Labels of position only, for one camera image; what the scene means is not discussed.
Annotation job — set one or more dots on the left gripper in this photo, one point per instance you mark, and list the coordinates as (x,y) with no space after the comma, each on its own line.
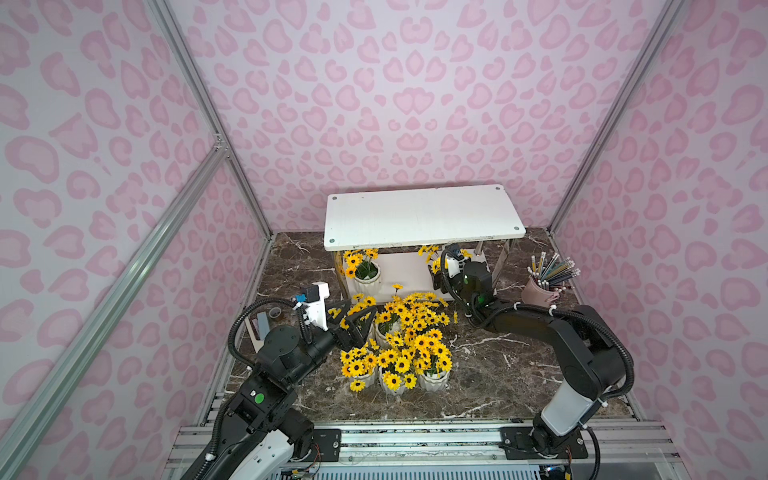
(337,327)

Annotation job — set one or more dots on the sunflower pot bottom second-left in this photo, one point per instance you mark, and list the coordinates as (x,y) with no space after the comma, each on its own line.
(435,256)

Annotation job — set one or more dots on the sunflower pot second-left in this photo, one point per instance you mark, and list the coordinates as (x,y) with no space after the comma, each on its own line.
(435,256)
(424,312)

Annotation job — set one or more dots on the sunflower pot top second-left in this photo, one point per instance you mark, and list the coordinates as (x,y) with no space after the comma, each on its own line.
(424,312)

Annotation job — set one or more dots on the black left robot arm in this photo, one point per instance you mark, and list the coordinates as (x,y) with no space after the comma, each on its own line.
(258,430)

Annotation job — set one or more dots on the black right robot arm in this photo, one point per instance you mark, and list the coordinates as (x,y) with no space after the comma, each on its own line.
(595,365)

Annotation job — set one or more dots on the pink pencil cup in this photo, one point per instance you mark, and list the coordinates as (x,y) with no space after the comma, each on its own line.
(549,276)

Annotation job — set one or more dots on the white two-tier shelf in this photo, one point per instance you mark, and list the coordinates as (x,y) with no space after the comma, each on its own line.
(399,222)

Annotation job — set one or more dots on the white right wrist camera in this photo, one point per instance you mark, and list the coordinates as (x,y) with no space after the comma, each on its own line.
(455,263)

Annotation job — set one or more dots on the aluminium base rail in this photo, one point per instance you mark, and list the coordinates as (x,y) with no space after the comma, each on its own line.
(475,449)

